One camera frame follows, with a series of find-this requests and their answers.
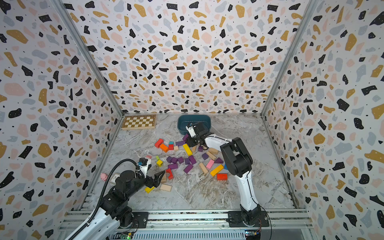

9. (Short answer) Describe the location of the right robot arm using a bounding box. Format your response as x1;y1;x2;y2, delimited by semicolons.
186;122;262;226

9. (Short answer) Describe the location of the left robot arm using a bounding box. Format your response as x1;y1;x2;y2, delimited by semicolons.
67;170;166;240

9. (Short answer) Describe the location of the teal plastic storage bin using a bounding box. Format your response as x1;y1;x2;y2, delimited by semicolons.
177;115;212;136

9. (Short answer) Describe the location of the yellow block near gripper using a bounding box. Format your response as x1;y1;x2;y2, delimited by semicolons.
145;187;156;194

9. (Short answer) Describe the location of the natural wood square block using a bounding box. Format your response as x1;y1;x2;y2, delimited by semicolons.
160;184;172;192

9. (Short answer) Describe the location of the red arch block front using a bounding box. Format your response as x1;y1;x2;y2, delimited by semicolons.
166;169;174;180

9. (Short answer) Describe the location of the natural wood flat block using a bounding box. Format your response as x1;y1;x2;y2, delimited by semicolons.
209;148;219;155

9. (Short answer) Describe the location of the purple cube block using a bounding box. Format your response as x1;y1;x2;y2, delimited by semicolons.
202;153;209;160

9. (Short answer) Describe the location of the purple upright rectangular block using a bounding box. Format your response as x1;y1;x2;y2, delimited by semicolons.
189;156;197;165

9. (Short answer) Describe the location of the orange rectangular block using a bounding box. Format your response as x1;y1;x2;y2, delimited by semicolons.
159;144;169;153

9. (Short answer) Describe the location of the pink rectangular block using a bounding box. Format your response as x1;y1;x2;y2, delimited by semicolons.
206;160;215;170

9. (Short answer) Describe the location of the natural wood long plank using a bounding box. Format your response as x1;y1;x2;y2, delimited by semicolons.
199;163;209;175

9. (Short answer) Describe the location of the yellow orange long block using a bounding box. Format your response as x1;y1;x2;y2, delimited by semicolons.
210;165;224;177

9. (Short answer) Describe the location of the red wedge block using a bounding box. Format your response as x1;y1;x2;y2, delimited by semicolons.
216;174;228;181

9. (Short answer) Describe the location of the wooden chessboard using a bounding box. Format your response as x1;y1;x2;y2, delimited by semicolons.
122;115;157;131

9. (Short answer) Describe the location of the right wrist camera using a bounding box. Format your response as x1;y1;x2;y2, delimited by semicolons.
186;124;199;138

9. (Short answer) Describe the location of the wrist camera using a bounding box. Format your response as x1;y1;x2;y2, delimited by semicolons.
186;124;199;138
138;158;152;178

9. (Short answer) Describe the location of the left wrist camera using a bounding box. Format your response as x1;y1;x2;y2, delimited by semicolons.
138;158;152;178

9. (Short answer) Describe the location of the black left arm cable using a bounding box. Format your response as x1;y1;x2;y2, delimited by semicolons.
67;158;139;240

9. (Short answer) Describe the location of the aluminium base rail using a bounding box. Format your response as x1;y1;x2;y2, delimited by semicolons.
56;208;316;240

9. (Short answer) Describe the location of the aluminium corner post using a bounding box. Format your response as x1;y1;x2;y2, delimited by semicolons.
261;0;319;118

